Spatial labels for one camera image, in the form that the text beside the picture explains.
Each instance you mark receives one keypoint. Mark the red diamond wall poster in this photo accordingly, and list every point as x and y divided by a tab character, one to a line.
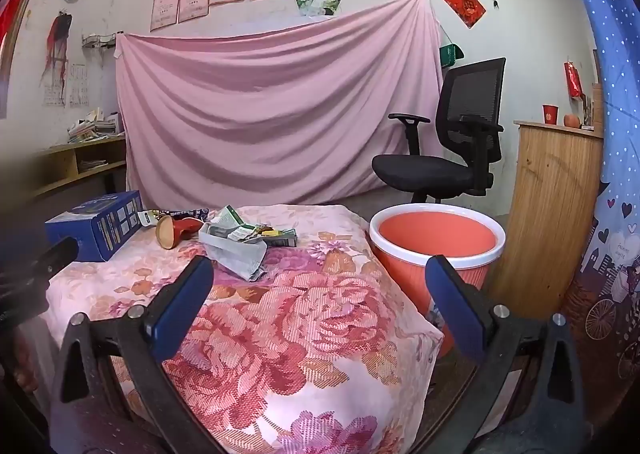
462	3

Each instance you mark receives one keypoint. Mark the red hanging packet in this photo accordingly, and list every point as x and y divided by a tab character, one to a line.
574	79

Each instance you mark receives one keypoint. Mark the purple snack wrapper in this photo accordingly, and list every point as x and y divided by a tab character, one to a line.
185	213

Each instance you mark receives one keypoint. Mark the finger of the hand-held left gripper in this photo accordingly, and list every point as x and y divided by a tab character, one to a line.
55	256

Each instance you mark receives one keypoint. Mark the papers in shelf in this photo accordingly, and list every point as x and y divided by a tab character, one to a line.
92	164

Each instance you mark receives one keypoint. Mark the green gold battery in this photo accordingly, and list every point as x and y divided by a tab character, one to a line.
271	232

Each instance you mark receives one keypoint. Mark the wooden cabinet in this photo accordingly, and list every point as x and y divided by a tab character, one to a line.
550	209

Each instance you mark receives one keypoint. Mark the red black hanging ornament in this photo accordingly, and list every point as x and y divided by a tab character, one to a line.
59	34

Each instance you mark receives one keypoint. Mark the floral pink blanket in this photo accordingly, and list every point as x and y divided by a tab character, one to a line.
300	334

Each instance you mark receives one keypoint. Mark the grey paper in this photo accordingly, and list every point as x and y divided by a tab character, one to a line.
235	256

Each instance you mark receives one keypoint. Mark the green hanging bag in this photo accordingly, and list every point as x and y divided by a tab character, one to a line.
451	56

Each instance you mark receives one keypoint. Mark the white wall calendar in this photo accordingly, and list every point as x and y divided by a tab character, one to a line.
77	84

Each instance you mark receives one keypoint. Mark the pink hanging sheet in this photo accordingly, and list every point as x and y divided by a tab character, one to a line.
275	109

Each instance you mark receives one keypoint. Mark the red paper cup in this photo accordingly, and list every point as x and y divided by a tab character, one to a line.
550	114

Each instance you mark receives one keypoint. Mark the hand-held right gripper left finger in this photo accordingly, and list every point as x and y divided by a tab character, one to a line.
180	306

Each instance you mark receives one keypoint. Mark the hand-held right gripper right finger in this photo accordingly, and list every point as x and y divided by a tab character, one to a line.
455	309

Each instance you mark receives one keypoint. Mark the person's left hand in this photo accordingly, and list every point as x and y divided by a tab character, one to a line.
25	369

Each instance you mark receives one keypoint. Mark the blue dotted printed curtain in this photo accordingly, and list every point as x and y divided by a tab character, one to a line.
615	84

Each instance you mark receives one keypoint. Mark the blue cardboard box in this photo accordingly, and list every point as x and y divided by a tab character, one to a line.
85	229

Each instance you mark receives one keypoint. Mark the orange white-rimmed bin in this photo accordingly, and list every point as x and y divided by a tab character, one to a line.
435	239

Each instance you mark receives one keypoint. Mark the brown wooden door frame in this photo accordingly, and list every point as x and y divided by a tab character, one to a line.
596	99

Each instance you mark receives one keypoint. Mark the black office chair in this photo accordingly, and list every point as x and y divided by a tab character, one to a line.
425	171

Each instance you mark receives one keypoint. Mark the stack of books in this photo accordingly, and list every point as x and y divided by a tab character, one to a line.
95	126

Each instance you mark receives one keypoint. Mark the wooden shelf unit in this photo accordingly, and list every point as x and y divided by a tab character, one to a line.
60	154

